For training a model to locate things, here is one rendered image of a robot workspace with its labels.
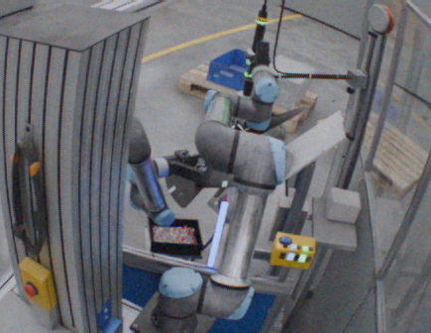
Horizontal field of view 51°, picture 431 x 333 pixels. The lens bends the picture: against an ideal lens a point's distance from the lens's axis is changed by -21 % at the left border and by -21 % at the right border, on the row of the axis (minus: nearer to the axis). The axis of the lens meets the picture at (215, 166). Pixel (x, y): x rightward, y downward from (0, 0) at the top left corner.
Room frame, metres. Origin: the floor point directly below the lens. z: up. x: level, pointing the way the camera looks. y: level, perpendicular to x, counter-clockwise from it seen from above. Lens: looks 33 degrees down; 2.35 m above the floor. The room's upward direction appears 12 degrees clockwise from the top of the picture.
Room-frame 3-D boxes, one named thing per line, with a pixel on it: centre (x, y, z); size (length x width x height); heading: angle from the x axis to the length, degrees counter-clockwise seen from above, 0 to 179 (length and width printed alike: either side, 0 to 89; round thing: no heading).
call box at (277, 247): (1.58, -0.35, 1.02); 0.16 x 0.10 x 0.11; 89
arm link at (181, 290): (1.09, 0.02, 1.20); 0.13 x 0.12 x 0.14; 89
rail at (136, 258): (1.59, 0.04, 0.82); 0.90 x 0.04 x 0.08; 89
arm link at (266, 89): (1.67, -0.11, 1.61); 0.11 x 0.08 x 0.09; 9
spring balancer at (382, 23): (2.35, -0.66, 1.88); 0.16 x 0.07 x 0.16; 34
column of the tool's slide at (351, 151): (2.35, -0.66, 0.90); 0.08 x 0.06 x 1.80; 34
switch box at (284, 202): (2.17, -0.40, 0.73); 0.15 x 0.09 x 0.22; 89
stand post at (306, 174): (2.08, -0.40, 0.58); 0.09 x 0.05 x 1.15; 179
